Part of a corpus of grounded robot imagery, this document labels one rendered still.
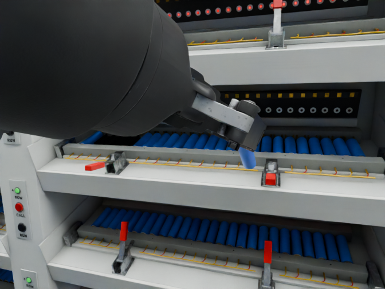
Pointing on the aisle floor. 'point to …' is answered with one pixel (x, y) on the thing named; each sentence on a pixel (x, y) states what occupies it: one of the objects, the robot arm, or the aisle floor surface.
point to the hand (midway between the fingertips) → (236, 130)
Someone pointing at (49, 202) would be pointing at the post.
